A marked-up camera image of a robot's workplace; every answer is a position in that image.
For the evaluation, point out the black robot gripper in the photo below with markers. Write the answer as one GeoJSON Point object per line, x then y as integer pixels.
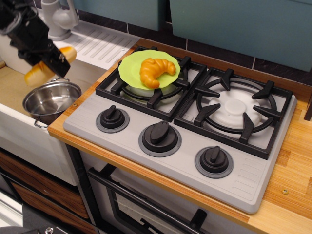
{"type": "Point", "coordinates": [30, 37]}

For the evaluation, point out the yellow toy bread loaf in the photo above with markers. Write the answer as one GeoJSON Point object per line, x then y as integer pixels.
{"type": "Point", "coordinates": [41, 73]}

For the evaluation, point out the orange toy croissant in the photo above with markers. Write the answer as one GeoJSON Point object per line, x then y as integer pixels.
{"type": "Point", "coordinates": [152, 68]}

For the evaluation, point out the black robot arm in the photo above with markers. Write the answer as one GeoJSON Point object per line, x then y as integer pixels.
{"type": "Point", "coordinates": [11, 14]}

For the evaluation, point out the small stainless steel pot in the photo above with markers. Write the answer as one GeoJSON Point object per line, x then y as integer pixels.
{"type": "Point", "coordinates": [47, 102]}

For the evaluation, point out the light green plastic plate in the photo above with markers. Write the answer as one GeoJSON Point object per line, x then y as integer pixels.
{"type": "Point", "coordinates": [130, 67]}

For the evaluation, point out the white toy sink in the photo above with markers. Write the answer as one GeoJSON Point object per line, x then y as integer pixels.
{"type": "Point", "coordinates": [98, 49]}

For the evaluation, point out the grey toy faucet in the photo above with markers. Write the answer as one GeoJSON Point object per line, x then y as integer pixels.
{"type": "Point", "coordinates": [59, 21]}

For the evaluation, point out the black left stove knob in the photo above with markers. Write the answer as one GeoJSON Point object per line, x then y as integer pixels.
{"type": "Point", "coordinates": [112, 120]}

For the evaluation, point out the black stove knob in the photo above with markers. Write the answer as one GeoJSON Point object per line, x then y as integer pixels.
{"type": "Point", "coordinates": [214, 162]}
{"type": "Point", "coordinates": [112, 120]}
{"type": "Point", "coordinates": [160, 139]}

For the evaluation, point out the black left burner grate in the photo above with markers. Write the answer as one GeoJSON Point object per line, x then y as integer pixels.
{"type": "Point", "coordinates": [163, 103]}

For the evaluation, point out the black burner grate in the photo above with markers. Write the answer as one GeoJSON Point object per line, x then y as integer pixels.
{"type": "Point", "coordinates": [163, 103]}
{"type": "Point", "coordinates": [258, 140]}

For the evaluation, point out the wood grain drawer front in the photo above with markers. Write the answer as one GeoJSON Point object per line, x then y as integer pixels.
{"type": "Point", "coordinates": [46, 193]}

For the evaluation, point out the black middle stove knob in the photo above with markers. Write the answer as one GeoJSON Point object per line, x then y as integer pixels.
{"type": "Point", "coordinates": [160, 139]}

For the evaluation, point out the toy oven door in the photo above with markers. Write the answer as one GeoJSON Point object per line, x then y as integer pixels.
{"type": "Point", "coordinates": [139, 207]}

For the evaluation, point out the grey toy stove top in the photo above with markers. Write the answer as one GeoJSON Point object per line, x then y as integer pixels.
{"type": "Point", "coordinates": [243, 188]}

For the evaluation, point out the white right burner cap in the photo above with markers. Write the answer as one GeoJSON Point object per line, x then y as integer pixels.
{"type": "Point", "coordinates": [233, 104]}

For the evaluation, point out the black right stove knob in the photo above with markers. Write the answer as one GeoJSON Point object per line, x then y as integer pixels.
{"type": "Point", "coordinates": [214, 162]}

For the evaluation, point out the black right burner grate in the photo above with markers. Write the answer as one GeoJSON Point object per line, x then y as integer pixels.
{"type": "Point", "coordinates": [258, 140]}

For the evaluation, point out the black oven door handle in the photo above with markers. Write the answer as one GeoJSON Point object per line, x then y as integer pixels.
{"type": "Point", "coordinates": [189, 228]}

